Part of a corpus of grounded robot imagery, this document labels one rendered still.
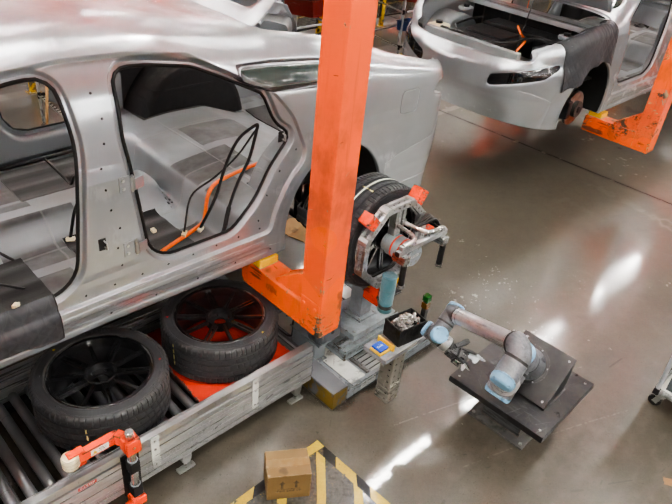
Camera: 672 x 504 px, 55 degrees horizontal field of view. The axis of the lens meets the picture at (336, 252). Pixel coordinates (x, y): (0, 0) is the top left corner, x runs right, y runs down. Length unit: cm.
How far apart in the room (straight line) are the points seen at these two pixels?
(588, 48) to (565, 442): 337
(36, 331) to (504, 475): 248
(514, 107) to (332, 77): 328
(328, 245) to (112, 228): 100
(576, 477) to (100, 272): 271
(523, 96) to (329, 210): 315
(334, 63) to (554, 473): 248
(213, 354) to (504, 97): 355
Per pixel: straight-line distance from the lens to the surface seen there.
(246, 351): 350
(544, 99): 594
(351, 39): 276
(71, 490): 321
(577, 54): 598
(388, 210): 354
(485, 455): 386
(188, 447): 348
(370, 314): 419
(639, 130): 677
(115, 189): 299
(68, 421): 326
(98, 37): 301
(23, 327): 311
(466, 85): 600
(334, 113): 287
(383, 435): 380
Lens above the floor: 286
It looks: 34 degrees down
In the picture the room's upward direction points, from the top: 6 degrees clockwise
